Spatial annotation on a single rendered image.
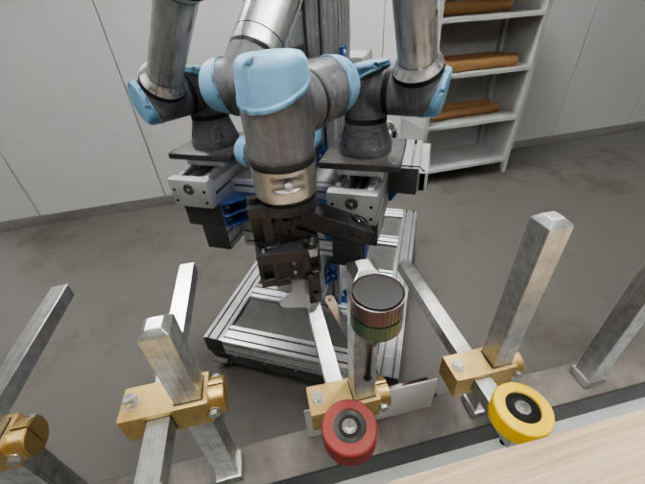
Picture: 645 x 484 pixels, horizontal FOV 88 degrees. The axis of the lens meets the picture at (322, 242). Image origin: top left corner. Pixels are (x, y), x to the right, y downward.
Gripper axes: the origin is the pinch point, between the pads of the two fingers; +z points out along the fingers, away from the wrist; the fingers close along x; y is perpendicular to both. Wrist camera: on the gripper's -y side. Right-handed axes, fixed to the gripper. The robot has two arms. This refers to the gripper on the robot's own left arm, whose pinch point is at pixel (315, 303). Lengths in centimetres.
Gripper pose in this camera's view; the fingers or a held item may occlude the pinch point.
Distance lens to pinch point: 54.1
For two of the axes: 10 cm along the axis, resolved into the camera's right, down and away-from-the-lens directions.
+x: 2.1, 5.6, -8.0
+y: -9.8, 1.7, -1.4
